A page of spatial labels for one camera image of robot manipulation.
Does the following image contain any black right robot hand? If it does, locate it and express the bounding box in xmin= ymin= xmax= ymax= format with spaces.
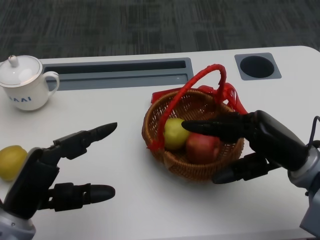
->
xmin=181 ymin=109 xmax=309 ymax=185

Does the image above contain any red ribbon bow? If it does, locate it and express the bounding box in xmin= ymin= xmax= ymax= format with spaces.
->
xmin=151 ymin=83 xmax=248 ymax=116

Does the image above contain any white ceramic cup lid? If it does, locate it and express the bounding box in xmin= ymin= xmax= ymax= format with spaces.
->
xmin=0 ymin=55 xmax=43 ymax=88

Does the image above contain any yellow lemon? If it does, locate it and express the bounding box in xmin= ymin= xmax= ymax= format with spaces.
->
xmin=0 ymin=145 xmax=29 ymax=182

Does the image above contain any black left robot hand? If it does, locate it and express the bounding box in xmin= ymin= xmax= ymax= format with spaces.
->
xmin=0 ymin=121 xmax=118 ymax=221

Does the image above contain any yellow-green apple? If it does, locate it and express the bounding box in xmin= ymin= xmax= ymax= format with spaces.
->
xmin=163 ymin=117 xmax=191 ymax=151

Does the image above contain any red apple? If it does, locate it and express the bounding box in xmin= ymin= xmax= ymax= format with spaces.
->
xmin=185 ymin=132 xmax=221 ymax=165

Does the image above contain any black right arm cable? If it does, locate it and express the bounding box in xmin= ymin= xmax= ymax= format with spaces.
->
xmin=306 ymin=115 xmax=320 ymax=151

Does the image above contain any grey recessed table tray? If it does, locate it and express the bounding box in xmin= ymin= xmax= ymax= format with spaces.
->
xmin=41 ymin=57 xmax=195 ymax=92

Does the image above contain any grey table cup holder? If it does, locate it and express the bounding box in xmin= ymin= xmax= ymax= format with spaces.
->
xmin=234 ymin=52 xmax=282 ymax=81

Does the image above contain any white ceramic cup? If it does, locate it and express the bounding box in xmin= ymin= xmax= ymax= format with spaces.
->
xmin=0 ymin=71 xmax=60 ymax=111

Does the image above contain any wicker basket with red handle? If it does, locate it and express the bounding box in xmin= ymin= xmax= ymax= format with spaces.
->
xmin=141 ymin=63 xmax=247 ymax=183

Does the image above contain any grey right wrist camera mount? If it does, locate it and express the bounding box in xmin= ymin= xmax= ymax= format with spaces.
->
xmin=299 ymin=189 xmax=320 ymax=237

